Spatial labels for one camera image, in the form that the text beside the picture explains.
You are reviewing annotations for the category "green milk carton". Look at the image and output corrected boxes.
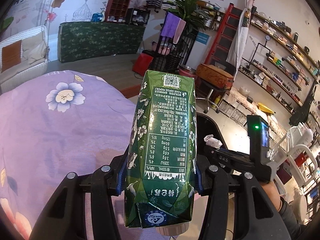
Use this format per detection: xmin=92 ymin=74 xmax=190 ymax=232
xmin=124 ymin=70 xmax=197 ymax=236

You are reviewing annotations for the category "black trash bin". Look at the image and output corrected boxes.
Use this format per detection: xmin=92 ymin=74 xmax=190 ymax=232
xmin=196 ymin=112 xmax=228 ymax=155

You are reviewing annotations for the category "person's right hand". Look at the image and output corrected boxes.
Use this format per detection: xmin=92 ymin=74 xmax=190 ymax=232
xmin=259 ymin=181 xmax=282 ymax=211

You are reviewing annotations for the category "pink basin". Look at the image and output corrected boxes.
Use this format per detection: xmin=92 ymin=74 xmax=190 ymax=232
xmin=178 ymin=64 xmax=197 ymax=78

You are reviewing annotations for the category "purple floral tablecloth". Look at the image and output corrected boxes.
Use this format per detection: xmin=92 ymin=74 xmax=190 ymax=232
xmin=1 ymin=70 xmax=170 ymax=239

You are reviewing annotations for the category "red ladder shelf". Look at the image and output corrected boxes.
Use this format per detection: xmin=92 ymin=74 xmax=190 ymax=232
xmin=204 ymin=3 xmax=242 ymax=64

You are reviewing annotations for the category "black metal rack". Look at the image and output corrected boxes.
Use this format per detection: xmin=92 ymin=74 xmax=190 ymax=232
xmin=148 ymin=14 xmax=199 ymax=73

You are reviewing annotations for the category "red bag on floor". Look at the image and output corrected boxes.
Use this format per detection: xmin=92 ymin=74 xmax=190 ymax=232
xmin=132 ymin=53 xmax=153 ymax=76

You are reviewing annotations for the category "pink hanging towel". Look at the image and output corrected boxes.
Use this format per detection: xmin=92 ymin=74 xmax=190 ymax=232
xmin=173 ymin=19 xmax=185 ymax=44

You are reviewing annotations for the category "purple hanging towel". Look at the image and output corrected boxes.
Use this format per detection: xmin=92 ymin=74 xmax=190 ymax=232
xmin=161 ymin=12 xmax=180 ymax=38

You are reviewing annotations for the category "green potted plant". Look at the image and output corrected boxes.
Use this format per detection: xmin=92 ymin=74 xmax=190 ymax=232
xmin=167 ymin=0 xmax=209 ymax=33

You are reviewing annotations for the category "green patterned counter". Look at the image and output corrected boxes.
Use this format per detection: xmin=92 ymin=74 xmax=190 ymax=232
xmin=57 ymin=22 xmax=145 ymax=63

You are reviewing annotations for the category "white wicker sofa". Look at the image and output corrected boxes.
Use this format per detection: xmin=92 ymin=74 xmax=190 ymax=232
xmin=1 ymin=25 xmax=49 ymax=94

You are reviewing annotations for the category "orange cushion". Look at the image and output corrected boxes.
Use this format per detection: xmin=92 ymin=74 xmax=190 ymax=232
xmin=2 ymin=40 xmax=22 ymax=72

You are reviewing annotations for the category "red phone booth cabinet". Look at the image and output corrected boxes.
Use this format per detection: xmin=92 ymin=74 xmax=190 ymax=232
xmin=105 ymin=0 xmax=131 ymax=23

